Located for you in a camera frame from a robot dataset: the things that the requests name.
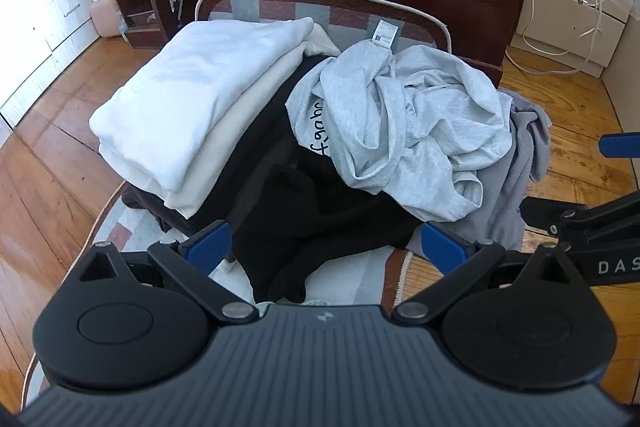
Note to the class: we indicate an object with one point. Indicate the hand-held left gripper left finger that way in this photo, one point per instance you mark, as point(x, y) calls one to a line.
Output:
point(210, 244)

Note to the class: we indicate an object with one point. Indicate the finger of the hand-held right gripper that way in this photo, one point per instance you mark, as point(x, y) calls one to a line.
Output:
point(545, 212)
point(612, 147)

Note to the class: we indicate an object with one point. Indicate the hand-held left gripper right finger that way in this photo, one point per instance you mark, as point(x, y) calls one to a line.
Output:
point(442, 247)

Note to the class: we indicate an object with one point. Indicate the light grey t-shirt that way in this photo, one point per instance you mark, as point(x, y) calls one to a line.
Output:
point(410, 122)

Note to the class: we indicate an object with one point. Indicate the grey waffle garment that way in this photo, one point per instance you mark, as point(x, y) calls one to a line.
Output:
point(520, 167)

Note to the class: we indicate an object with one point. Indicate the dark brown folded garment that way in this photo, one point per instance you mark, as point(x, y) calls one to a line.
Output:
point(150, 207)

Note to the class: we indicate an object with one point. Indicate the cream ribbed folded garment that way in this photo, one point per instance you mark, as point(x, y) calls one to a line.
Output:
point(225, 142)

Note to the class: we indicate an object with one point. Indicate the black crumpled garment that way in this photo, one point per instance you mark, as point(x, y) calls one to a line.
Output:
point(320, 237)

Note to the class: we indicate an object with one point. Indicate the black folded garment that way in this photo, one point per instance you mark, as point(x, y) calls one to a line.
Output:
point(260, 132)

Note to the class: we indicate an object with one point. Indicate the white folded garment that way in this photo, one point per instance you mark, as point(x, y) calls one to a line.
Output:
point(190, 87)

